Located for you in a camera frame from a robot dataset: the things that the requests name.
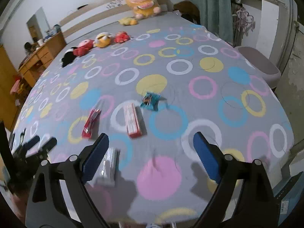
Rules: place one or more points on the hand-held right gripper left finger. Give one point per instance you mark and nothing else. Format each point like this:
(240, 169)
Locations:
(95, 158)

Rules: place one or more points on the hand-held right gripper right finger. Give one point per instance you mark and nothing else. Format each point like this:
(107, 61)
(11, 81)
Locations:
(207, 159)

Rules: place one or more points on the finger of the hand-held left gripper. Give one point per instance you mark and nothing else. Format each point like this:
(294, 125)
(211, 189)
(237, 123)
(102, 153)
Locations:
(48, 144)
(32, 142)

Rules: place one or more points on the white wrapper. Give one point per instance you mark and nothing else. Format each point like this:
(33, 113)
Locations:
(109, 168)

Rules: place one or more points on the red snack wrapper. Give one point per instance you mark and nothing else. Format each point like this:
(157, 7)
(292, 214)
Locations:
(91, 123)

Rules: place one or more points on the white red long box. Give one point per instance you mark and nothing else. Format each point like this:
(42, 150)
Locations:
(132, 121)

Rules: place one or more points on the blue wrapper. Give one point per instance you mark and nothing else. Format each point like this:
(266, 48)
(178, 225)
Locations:
(150, 101)

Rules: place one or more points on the black earphones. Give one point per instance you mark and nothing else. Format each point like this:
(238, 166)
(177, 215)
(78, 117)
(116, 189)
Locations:
(23, 134)

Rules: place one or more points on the pink clothes pile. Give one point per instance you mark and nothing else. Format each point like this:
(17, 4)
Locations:
(16, 85)

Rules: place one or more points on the yellow wooden wardrobe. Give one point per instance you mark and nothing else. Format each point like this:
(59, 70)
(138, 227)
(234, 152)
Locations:
(7, 87)

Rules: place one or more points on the black plush toy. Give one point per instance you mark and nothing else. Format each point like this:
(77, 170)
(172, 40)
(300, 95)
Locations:
(67, 58)

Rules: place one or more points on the yellow wooden desk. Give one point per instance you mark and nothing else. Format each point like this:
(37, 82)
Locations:
(45, 54)

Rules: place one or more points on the blue cardboard box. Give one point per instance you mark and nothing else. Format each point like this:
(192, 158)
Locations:
(291, 206)

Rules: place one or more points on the red round plush toy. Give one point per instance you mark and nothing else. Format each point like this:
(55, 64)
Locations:
(82, 48)

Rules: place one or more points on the desk clutter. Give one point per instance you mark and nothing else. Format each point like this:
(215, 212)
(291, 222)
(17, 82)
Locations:
(45, 36)

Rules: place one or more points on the grey plastic stool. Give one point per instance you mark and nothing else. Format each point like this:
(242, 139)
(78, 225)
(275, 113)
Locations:
(258, 64)

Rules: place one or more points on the yellow white plush toy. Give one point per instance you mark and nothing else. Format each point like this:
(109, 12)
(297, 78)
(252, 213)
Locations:
(103, 40)

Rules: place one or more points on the small red plush toy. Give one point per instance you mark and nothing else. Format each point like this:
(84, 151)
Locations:
(121, 37)

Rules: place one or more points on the striped wooden headboard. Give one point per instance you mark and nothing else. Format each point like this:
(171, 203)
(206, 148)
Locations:
(95, 14)

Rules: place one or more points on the small yellow-green plush toy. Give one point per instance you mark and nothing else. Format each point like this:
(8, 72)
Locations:
(128, 21)

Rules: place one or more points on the small black item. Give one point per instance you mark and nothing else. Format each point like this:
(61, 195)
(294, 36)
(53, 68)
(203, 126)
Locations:
(82, 6)

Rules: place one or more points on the pink clothes hangers bunch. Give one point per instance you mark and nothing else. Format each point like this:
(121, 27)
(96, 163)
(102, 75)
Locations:
(244, 20)

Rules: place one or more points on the green leaf-print curtain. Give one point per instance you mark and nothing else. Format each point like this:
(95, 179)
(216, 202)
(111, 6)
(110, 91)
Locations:
(213, 9)

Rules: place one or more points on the large yellow plush doll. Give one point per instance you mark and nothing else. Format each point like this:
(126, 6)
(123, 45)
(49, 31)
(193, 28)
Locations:
(142, 2)

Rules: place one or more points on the wall mirror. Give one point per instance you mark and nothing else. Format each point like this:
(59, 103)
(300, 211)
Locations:
(39, 23)

